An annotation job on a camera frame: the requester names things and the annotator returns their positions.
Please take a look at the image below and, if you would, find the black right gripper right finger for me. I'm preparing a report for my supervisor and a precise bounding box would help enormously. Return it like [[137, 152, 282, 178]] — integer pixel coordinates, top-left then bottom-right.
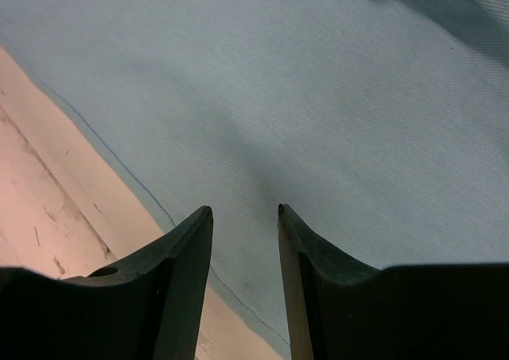
[[278, 204, 508, 359]]

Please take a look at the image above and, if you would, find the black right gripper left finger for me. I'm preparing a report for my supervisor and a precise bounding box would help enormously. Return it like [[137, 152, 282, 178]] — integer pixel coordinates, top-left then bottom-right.
[[1, 206, 213, 359]]

